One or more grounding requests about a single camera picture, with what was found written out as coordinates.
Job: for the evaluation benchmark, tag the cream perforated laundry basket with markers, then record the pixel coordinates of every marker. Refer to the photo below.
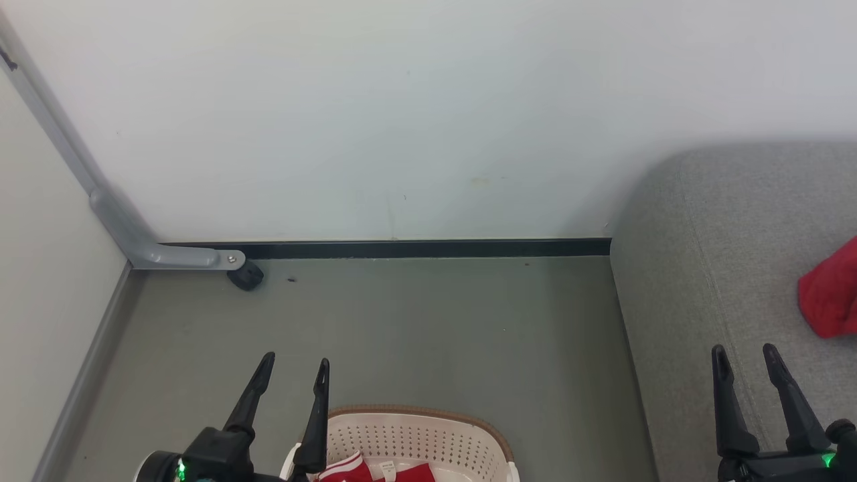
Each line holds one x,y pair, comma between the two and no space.
428,438

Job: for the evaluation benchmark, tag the grey baseboard strip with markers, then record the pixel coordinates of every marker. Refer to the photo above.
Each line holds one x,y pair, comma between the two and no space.
84,388

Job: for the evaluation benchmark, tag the red and white garment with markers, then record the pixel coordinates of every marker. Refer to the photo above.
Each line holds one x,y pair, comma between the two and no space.
351,470

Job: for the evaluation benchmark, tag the black caster wheel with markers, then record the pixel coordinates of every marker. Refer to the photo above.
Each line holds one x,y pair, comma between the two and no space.
246,276

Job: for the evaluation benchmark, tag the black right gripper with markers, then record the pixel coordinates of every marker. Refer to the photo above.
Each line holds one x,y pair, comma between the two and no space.
790,467

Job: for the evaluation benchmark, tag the grey frame leg with caster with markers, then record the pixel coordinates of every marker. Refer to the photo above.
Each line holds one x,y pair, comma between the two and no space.
127,234

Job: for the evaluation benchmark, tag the black baseboard strip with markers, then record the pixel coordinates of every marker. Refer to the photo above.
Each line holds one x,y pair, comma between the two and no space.
415,248

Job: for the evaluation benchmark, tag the grey fabric sofa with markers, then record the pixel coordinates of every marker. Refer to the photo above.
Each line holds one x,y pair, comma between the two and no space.
736,268

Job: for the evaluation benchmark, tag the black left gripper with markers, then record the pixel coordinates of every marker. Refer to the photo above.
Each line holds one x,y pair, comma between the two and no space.
214,458

